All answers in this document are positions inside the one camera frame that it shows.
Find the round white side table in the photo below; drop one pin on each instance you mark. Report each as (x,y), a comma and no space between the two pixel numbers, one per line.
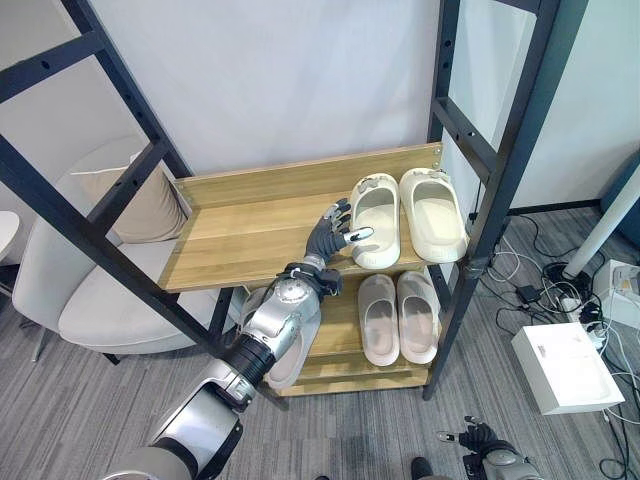
(6,235)

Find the white device box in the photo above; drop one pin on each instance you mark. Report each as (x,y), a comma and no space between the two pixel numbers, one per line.
(620,287)

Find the white power strip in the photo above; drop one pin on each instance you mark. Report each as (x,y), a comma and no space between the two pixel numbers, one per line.
(575,306)

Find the light grey armchair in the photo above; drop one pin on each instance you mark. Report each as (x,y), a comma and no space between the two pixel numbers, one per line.
(125,310)

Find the beige cushion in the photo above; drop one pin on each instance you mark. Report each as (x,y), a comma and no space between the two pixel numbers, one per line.
(142,205)

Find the short wooden rack shelf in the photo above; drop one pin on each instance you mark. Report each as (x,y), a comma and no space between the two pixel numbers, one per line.
(335,345)

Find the white table leg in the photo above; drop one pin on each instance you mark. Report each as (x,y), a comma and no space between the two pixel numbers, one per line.
(607,222)

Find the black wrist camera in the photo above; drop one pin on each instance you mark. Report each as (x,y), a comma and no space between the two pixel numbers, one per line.
(331,282)

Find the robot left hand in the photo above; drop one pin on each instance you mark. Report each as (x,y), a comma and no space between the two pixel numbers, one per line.
(325,240)

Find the black metal rack frame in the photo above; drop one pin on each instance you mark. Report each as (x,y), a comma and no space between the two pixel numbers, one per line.
(525,135)

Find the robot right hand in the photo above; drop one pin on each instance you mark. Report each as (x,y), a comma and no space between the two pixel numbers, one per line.
(477,437)

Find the white flat box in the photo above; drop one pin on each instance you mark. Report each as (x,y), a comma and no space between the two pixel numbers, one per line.
(567,367)

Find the pale pink slipper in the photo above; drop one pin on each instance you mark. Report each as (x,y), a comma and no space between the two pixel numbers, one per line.
(379,322)
(417,317)

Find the teal upholstered chair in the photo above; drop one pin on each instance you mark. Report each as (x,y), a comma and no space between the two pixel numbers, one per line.
(622,197)

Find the long wooden rack shelf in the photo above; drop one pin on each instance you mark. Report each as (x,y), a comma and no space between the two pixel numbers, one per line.
(250,235)

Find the white pink-lined slipper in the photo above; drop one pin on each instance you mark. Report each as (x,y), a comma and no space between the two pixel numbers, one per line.
(289,362)

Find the cream slipper with charms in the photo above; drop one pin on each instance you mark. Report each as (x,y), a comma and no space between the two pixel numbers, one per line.
(434,217)
(375,222)

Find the black power adapter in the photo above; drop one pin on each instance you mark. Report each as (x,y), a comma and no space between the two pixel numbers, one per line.
(527,293)

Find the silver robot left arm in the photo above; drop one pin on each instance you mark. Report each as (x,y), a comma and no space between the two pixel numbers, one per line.
(280,320)

